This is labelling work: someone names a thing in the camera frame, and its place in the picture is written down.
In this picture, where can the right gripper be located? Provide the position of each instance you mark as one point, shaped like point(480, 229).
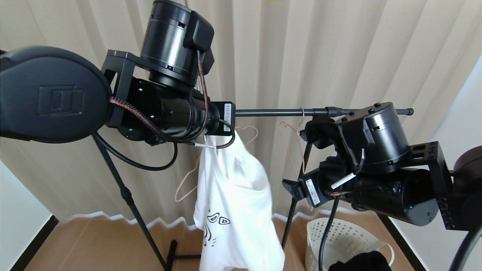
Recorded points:
point(384, 195)

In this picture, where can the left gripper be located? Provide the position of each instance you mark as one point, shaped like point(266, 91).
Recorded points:
point(169, 113)

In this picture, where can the pink clothes hanger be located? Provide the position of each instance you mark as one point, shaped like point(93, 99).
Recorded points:
point(186, 177)
point(302, 118)

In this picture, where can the white printed t-shirt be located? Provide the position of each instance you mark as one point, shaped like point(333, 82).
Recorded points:
point(233, 210)

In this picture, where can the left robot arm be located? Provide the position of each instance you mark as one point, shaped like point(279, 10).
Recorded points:
point(45, 94)

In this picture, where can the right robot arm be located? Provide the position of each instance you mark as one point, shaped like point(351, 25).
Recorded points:
point(376, 139)

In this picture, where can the white laundry basket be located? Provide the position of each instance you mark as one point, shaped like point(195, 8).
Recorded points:
point(339, 233)

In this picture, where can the black clothes rack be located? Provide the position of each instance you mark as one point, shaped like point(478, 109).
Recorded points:
point(282, 112)

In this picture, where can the black garment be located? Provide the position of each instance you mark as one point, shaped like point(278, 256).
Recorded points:
point(361, 263)

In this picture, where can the beige curtain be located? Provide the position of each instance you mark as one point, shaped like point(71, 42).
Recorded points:
point(301, 56)

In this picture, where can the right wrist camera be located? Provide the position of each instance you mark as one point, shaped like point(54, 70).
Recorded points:
point(320, 133)

